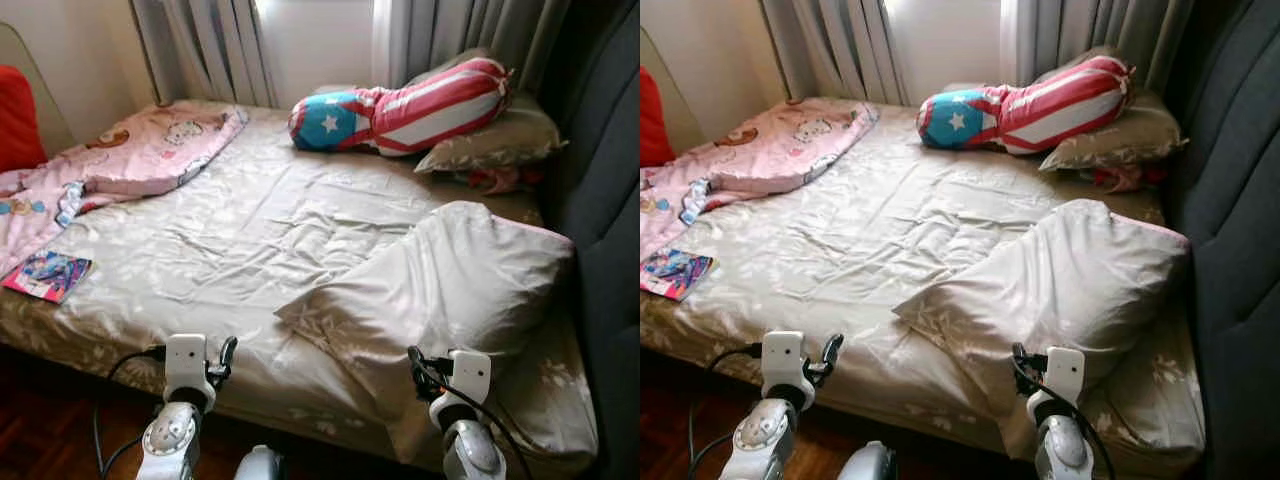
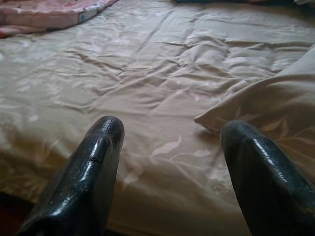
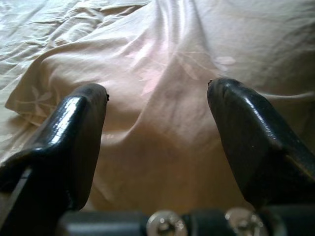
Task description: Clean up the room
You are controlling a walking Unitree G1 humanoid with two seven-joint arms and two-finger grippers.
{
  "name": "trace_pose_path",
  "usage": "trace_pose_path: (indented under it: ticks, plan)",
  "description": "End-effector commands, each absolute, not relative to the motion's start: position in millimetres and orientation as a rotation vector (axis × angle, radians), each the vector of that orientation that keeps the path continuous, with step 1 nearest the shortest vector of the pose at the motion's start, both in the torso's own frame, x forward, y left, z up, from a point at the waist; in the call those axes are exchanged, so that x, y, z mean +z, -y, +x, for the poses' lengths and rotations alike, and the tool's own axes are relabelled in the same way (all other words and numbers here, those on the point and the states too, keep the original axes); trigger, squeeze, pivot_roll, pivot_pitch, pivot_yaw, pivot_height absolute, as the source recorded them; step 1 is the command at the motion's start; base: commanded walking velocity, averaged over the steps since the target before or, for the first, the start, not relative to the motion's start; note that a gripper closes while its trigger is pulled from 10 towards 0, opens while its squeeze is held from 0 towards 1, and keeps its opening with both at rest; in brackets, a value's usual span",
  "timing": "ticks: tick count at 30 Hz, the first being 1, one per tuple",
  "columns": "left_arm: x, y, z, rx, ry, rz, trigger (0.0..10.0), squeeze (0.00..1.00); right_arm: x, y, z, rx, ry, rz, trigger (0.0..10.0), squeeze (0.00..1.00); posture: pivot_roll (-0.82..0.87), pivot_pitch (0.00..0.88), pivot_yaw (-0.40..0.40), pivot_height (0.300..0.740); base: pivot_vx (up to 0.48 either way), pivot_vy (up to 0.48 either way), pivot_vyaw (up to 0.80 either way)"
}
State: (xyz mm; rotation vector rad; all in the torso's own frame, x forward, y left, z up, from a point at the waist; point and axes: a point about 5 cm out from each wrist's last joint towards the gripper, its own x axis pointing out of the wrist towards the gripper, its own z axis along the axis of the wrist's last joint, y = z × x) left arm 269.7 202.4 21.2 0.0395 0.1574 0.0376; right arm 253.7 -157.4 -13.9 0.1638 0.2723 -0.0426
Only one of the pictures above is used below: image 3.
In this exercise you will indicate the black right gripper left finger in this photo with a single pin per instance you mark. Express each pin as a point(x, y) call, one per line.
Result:
point(61, 147)

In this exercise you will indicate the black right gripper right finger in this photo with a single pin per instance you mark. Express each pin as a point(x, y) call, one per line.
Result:
point(253, 142)

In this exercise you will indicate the beige floral pillow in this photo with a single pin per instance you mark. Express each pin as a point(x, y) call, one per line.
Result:
point(157, 81)

